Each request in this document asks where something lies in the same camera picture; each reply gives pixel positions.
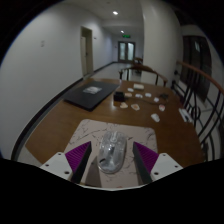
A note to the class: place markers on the dark closed laptop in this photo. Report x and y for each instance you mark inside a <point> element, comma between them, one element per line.
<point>91,93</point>

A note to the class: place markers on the small black box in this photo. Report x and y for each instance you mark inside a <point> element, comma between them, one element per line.
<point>118,97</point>

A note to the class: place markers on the dark-framed window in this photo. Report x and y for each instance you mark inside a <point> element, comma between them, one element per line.
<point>196,63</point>

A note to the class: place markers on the small white packet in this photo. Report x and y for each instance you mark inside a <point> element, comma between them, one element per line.
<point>156,99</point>
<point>135,106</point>
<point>138,96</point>
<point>130,90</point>
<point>162,107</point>
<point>148,95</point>
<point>128,95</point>
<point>155,117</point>
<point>123,105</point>

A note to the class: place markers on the white side door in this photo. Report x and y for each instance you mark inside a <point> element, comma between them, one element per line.
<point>86,51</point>

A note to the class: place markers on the wooden armchair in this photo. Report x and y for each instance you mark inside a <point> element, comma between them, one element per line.
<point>143,69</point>

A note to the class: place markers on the black railing with wooden handrail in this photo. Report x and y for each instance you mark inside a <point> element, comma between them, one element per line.
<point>203,110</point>

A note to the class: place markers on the flat white box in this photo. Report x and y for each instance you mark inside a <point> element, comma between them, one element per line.
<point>138,86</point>

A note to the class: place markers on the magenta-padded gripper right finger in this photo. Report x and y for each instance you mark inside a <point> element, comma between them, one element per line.
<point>148,160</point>

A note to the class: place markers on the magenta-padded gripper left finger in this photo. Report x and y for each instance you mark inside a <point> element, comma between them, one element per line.
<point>78,158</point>

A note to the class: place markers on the transparent computer mouse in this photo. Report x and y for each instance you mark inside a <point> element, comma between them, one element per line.
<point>112,151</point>

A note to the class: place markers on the white marble-print mouse pad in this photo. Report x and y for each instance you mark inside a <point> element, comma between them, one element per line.
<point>100,131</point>

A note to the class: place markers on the glazed double door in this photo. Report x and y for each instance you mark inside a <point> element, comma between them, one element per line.
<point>126,51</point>

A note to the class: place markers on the round ceiling light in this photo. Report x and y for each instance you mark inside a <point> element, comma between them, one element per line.
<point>122,32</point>
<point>115,13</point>

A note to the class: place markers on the green exit sign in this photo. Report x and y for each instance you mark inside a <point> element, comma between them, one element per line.
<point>125,35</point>

